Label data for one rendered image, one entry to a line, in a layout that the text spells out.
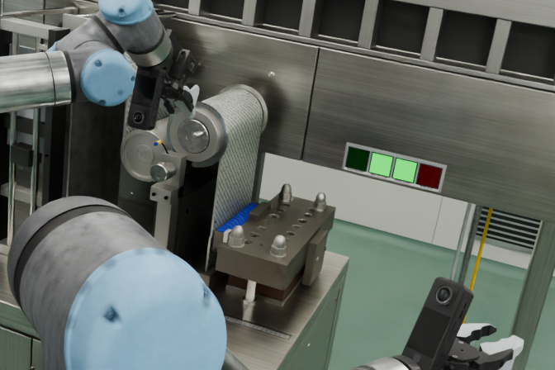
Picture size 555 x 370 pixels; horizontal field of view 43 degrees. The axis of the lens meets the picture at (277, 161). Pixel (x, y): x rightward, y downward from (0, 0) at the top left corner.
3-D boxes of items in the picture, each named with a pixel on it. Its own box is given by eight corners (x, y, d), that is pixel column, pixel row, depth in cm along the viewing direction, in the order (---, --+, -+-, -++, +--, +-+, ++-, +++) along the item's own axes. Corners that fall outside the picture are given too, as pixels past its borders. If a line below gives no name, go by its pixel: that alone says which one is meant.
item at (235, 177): (210, 236, 160) (219, 159, 154) (249, 205, 181) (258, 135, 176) (211, 237, 160) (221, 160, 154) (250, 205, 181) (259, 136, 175)
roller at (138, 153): (118, 174, 162) (121, 124, 159) (170, 148, 185) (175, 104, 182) (164, 187, 159) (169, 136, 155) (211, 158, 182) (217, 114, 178)
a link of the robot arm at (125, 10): (83, -3, 110) (125, -34, 112) (108, 38, 120) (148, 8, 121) (109, 27, 107) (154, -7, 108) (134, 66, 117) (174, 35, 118)
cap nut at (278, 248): (267, 254, 153) (269, 235, 151) (272, 249, 156) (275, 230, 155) (282, 259, 152) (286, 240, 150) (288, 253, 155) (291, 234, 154)
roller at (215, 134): (167, 154, 156) (172, 105, 152) (215, 130, 179) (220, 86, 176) (214, 167, 153) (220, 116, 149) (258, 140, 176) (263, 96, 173)
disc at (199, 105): (163, 158, 158) (169, 94, 154) (164, 158, 159) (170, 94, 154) (223, 174, 154) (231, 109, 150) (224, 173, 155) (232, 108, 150)
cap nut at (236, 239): (225, 244, 155) (227, 226, 153) (231, 239, 158) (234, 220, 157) (240, 249, 154) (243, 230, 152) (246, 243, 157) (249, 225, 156)
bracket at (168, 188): (140, 284, 159) (152, 156, 150) (154, 273, 165) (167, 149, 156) (160, 291, 158) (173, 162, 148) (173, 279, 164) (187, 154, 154)
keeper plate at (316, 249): (301, 283, 168) (309, 242, 165) (314, 268, 177) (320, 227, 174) (311, 286, 167) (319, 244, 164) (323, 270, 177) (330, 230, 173)
